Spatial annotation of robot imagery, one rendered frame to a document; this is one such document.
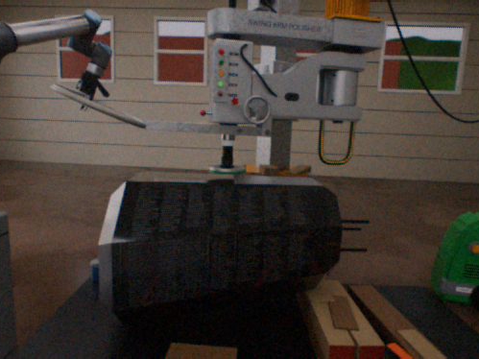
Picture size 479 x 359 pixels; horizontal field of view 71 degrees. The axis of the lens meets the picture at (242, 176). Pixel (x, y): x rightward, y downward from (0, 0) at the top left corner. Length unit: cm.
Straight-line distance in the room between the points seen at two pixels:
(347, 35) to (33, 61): 820
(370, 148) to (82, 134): 660
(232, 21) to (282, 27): 26
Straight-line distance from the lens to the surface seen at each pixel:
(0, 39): 161
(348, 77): 206
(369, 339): 175
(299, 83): 193
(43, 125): 930
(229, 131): 185
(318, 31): 200
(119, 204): 172
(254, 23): 189
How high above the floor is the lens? 113
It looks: 9 degrees down
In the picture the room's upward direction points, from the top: 2 degrees clockwise
